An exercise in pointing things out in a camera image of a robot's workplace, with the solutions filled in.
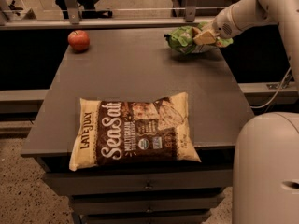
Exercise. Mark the metal railing frame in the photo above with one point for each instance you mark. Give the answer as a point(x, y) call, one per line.
point(46, 14)

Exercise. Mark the red apple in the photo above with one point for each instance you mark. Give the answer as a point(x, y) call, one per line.
point(79, 40)

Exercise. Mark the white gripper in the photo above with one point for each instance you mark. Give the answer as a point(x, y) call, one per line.
point(223, 26)

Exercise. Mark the brown sea salt chip bag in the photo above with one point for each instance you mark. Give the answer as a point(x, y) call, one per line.
point(115, 132)

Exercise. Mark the grey drawer cabinet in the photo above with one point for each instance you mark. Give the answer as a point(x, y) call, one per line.
point(138, 66)

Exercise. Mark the green rice chip bag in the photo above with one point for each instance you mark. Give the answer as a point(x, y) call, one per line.
point(181, 41)

